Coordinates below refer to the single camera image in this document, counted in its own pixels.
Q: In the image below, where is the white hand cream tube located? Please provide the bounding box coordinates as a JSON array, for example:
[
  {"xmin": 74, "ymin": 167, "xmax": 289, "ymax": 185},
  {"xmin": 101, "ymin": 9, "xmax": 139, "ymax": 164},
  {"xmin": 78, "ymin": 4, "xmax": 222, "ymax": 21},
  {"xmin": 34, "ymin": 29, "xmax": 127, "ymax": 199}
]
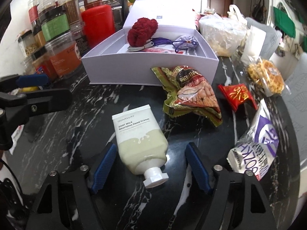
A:
[{"xmin": 112, "ymin": 105, "xmax": 169, "ymax": 188}]

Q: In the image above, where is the yellow lemon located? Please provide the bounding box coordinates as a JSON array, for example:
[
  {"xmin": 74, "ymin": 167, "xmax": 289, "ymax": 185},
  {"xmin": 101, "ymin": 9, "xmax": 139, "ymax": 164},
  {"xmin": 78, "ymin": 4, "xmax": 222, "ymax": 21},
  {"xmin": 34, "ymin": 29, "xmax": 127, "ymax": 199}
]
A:
[{"xmin": 21, "ymin": 86, "xmax": 40, "ymax": 92}]

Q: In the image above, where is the orange label jar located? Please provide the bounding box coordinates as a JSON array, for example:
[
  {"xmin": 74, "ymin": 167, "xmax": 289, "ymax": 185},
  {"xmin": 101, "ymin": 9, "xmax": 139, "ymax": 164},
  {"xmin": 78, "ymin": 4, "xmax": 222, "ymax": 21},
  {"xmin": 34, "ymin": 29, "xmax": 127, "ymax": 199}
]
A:
[{"xmin": 45, "ymin": 34, "xmax": 81, "ymax": 77}]

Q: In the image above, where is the white purple snack packet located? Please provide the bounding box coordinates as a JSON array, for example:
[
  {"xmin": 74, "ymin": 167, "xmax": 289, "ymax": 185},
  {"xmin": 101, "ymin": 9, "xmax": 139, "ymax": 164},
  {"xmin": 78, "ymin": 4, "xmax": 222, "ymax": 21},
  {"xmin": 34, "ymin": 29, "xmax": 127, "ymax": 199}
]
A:
[{"xmin": 239, "ymin": 99, "xmax": 279, "ymax": 158}]

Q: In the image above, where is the green label jar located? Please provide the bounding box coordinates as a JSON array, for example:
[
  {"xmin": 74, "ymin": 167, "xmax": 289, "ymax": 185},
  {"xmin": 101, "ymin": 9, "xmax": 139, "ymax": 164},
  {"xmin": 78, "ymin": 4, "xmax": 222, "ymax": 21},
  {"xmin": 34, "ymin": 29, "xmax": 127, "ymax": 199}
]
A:
[{"xmin": 40, "ymin": 5, "xmax": 70, "ymax": 42}]

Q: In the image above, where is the red canister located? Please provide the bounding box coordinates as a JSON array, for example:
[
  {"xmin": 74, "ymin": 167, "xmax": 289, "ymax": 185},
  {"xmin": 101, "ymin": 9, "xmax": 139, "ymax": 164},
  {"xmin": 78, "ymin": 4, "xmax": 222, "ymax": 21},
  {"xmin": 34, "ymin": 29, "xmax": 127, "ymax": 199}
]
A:
[{"xmin": 81, "ymin": 5, "xmax": 116, "ymax": 48}]

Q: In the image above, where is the small red candy packet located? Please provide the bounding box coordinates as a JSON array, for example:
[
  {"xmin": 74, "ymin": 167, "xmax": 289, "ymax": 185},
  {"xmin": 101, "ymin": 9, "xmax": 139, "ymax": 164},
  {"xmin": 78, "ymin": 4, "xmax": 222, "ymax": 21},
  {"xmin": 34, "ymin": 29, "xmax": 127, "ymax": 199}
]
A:
[{"xmin": 218, "ymin": 84, "xmax": 258, "ymax": 112}]

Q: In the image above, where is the peanut snack bag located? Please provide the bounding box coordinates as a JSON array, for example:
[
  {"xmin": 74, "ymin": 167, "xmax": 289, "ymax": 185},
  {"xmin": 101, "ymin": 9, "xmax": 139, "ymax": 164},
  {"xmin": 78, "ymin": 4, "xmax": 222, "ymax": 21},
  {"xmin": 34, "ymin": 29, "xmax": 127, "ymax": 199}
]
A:
[{"xmin": 151, "ymin": 65, "xmax": 222, "ymax": 127}]

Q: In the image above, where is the wrapped waffle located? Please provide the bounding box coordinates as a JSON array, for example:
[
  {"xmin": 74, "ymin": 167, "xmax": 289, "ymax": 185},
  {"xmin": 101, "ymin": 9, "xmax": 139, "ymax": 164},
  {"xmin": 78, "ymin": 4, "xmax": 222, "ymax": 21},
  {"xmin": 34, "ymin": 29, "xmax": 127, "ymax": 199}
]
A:
[{"xmin": 247, "ymin": 58, "xmax": 291, "ymax": 97}]

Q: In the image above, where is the dark red fluffy pompom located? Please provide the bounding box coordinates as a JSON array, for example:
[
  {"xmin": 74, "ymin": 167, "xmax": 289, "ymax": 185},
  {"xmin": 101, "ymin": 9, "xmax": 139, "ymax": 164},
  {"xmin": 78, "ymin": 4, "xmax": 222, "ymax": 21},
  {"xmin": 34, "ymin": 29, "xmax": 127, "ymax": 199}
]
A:
[{"xmin": 127, "ymin": 18, "xmax": 158, "ymax": 47}]

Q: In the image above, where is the near grey leaf chair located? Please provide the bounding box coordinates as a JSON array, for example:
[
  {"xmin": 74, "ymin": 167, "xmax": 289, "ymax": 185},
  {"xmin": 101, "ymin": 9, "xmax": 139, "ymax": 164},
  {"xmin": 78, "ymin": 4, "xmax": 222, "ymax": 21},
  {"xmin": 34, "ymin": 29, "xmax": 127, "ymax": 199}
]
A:
[{"xmin": 281, "ymin": 52, "xmax": 307, "ymax": 130}]

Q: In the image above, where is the grey leaf chair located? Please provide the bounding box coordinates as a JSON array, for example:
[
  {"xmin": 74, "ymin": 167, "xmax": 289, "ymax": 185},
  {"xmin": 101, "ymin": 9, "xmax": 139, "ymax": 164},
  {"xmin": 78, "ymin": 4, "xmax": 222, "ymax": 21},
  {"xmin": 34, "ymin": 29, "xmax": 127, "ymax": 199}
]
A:
[
  {"xmin": 246, "ymin": 17, "xmax": 283, "ymax": 60},
  {"xmin": 281, "ymin": 52, "xmax": 307, "ymax": 130}
]

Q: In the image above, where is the purple tassel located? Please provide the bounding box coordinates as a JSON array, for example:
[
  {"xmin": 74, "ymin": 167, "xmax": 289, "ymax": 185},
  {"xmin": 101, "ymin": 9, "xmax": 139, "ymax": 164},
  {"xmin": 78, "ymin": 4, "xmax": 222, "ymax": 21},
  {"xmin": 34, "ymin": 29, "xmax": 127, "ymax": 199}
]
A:
[{"xmin": 151, "ymin": 37, "xmax": 173, "ymax": 46}]

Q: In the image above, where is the plastic bag with container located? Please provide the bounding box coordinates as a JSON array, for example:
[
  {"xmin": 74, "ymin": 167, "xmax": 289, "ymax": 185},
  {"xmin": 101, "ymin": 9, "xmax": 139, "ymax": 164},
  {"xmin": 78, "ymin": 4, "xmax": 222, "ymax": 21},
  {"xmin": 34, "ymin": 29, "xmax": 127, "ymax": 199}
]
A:
[{"xmin": 199, "ymin": 4, "xmax": 248, "ymax": 57}]

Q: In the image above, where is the far grey leaf chair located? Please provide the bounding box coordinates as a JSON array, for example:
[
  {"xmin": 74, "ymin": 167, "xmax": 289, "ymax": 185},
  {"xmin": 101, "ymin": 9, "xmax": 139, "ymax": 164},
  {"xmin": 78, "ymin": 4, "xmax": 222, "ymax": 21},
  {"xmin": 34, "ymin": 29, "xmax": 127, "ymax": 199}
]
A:
[{"xmin": 246, "ymin": 17, "xmax": 283, "ymax": 60}]

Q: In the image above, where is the green tote bag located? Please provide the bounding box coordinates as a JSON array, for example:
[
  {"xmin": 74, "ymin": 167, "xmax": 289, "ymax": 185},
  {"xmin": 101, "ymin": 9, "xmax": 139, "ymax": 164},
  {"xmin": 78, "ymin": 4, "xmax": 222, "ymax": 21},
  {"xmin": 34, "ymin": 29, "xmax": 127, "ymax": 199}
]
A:
[{"xmin": 273, "ymin": 7, "xmax": 296, "ymax": 38}]

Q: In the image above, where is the white coiled cable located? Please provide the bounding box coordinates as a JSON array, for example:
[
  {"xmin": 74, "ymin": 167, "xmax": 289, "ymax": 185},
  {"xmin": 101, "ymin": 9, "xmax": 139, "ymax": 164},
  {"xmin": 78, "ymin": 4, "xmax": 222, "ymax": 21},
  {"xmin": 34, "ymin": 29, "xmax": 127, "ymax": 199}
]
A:
[{"xmin": 127, "ymin": 40, "xmax": 155, "ymax": 53}]

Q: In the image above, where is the lilac satin drawstring pouch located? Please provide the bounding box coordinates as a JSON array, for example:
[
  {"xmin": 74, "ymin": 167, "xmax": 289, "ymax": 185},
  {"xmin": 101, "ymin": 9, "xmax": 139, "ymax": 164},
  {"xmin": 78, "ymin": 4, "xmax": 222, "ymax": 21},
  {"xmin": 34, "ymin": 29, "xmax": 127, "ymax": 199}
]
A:
[{"xmin": 172, "ymin": 35, "xmax": 198, "ymax": 53}]

